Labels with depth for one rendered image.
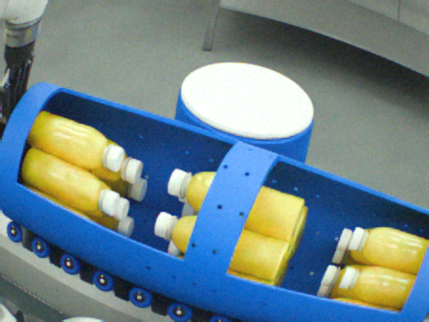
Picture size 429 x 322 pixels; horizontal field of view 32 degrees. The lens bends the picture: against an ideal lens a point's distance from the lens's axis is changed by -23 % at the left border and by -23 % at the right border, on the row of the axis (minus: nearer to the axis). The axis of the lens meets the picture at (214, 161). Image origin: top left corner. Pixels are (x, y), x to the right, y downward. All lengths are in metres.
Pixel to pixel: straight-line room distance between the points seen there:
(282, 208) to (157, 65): 2.66
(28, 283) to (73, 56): 2.57
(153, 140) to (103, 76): 2.33
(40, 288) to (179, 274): 0.39
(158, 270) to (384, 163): 2.43
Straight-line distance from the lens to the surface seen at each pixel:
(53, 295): 1.61
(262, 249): 1.37
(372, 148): 3.78
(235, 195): 1.34
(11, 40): 1.40
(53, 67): 4.00
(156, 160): 1.61
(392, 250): 1.37
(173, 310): 1.48
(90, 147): 1.45
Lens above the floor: 2.04
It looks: 36 degrees down
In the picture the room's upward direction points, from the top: 10 degrees clockwise
